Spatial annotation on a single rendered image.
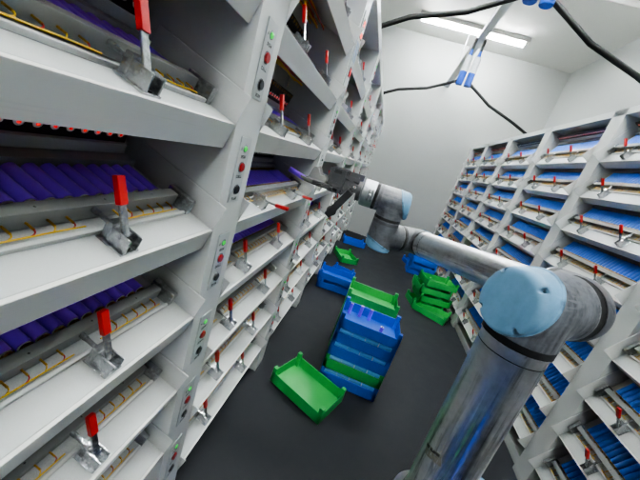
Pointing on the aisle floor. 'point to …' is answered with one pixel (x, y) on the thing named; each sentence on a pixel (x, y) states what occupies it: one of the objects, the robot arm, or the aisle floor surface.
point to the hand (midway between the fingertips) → (304, 178)
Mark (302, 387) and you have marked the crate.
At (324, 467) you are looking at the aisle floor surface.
